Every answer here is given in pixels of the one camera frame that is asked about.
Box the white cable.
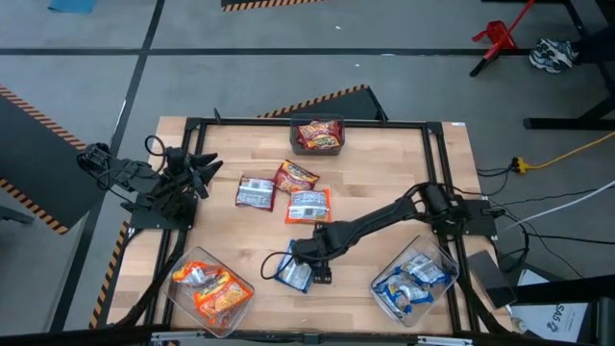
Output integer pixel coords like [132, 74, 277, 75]
[499, 180, 615, 232]

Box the blue Maruchan noodle packet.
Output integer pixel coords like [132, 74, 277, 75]
[373, 273, 433, 318]
[400, 253, 453, 288]
[276, 238, 316, 294]

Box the clear plastic bin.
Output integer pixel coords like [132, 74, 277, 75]
[162, 246, 256, 337]
[369, 235, 460, 328]

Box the black flat box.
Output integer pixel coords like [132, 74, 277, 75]
[466, 249, 518, 309]

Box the person's white sneaker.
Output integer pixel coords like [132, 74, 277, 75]
[537, 37, 580, 68]
[529, 45, 563, 74]

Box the black metal stand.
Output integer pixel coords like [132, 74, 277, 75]
[508, 276, 615, 346]

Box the black metal table frame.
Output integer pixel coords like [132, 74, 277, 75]
[114, 108, 510, 337]

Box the yellow extension cord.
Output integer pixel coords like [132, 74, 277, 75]
[511, 132, 615, 175]

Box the red Maruchan noodle packet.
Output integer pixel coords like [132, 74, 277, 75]
[296, 119, 343, 139]
[299, 132, 343, 151]
[273, 159, 321, 195]
[234, 175, 277, 212]

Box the blue floor mat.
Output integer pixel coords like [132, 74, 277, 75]
[46, 0, 99, 14]

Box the red metal stand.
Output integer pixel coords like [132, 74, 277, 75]
[469, 0, 537, 78]

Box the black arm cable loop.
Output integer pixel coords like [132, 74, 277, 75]
[143, 135, 168, 160]

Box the hazard tape strip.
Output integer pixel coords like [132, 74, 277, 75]
[88, 219, 131, 331]

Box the orange Maruchan noodle packet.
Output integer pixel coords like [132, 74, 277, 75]
[171, 260, 225, 288]
[284, 187, 332, 225]
[192, 271, 255, 326]

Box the black power cable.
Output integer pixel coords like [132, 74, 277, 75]
[475, 162, 615, 280]

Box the clear bin with red packets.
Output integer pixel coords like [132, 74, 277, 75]
[288, 113, 346, 157]

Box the white paper sign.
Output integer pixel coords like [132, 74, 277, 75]
[508, 268, 590, 343]

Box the black desk frame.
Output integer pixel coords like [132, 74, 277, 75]
[523, 0, 615, 131]

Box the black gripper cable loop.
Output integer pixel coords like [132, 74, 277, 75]
[260, 251, 290, 281]

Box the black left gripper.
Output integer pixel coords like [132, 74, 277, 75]
[162, 146, 225, 201]

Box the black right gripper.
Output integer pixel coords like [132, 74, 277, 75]
[289, 229, 338, 284]

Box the black hazard-striped floor mat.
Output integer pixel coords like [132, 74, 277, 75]
[220, 0, 328, 12]
[0, 85, 105, 236]
[258, 84, 389, 121]

